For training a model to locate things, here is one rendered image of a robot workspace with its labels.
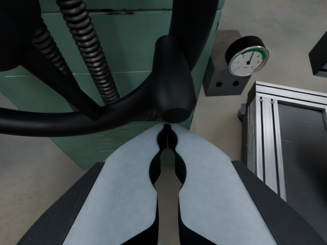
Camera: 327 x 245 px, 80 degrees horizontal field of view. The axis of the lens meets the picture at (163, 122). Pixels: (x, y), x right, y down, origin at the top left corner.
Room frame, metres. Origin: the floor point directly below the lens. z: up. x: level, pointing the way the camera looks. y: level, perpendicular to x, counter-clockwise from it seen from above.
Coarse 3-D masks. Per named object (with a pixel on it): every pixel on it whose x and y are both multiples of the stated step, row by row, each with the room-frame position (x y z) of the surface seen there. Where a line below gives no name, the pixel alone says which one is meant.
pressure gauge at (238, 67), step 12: (252, 36) 0.28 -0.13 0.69; (228, 48) 0.27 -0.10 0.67; (240, 48) 0.26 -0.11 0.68; (252, 48) 0.25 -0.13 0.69; (264, 48) 0.25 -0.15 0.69; (228, 60) 0.26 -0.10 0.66; (240, 60) 0.25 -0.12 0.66; (252, 60) 0.25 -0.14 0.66; (264, 60) 0.26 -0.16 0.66; (240, 72) 0.25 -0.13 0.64; (252, 72) 0.25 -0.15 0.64
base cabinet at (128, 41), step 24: (48, 24) 0.28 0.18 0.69; (96, 24) 0.29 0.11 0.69; (120, 24) 0.29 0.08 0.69; (144, 24) 0.30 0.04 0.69; (168, 24) 0.30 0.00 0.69; (216, 24) 0.31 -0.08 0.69; (72, 48) 0.28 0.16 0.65; (120, 48) 0.29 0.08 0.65; (144, 48) 0.30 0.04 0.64; (0, 72) 0.27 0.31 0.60; (24, 72) 0.27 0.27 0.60; (72, 72) 0.28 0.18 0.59; (120, 72) 0.29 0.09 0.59; (144, 72) 0.29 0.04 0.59; (192, 72) 0.31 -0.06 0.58; (24, 96) 0.26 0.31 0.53; (48, 96) 0.27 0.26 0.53; (96, 96) 0.28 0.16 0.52; (120, 96) 0.29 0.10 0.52; (72, 144) 0.26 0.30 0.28; (96, 144) 0.27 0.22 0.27; (120, 144) 0.28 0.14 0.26
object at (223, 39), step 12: (216, 36) 0.37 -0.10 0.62; (228, 36) 0.38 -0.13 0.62; (240, 36) 0.38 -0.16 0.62; (216, 48) 0.34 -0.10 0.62; (216, 60) 0.30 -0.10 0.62; (216, 72) 0.28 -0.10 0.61; (228, 72) 0.28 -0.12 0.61; (204, 84) 0.30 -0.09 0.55; (216, 84) 0.28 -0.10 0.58; (228, 84) 0.28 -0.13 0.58; (240, 84) 0.28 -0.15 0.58
